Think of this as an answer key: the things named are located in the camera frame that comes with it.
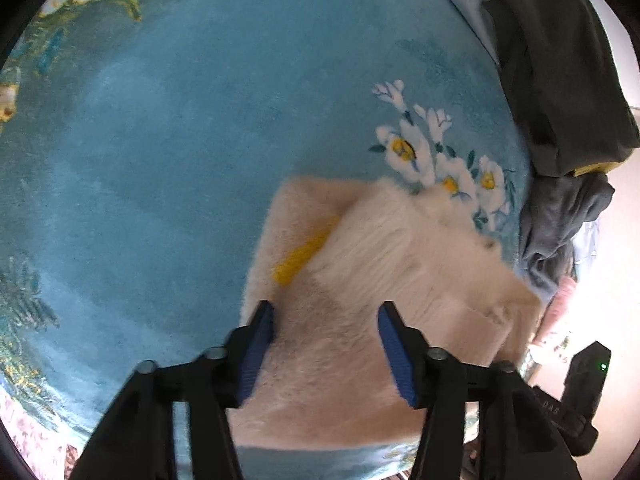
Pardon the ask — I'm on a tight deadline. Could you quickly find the blue floral bed blanket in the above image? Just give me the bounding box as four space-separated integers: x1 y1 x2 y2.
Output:
0 0 531 480

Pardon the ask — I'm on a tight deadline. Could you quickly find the dark grey garment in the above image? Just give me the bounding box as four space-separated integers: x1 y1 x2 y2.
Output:
475 0 640 178

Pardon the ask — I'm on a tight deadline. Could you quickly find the pink pillow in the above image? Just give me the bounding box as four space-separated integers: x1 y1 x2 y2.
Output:
537 277 578 346

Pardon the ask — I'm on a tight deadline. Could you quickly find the grey-blue garment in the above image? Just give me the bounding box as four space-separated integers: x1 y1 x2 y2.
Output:
517 172 616 306

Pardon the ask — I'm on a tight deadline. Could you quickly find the mustard yellow garment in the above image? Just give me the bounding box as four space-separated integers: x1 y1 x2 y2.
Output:
572 162 621 177

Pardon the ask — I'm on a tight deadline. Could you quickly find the pink floral cloth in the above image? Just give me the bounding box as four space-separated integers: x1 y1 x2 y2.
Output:
0 385 81 480

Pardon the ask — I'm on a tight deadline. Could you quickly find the cream fluffy sweater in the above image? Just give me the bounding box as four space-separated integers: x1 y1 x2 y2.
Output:
235 175 543 448

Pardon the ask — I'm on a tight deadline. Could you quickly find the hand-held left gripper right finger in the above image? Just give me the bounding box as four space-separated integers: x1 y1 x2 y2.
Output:
377 301 583 480

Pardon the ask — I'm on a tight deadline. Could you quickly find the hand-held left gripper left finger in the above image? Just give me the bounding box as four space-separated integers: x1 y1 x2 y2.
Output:
70 301 276 480

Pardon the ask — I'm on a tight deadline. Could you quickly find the light blue daisy quilt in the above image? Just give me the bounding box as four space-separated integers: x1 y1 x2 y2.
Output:
422 0 503 71

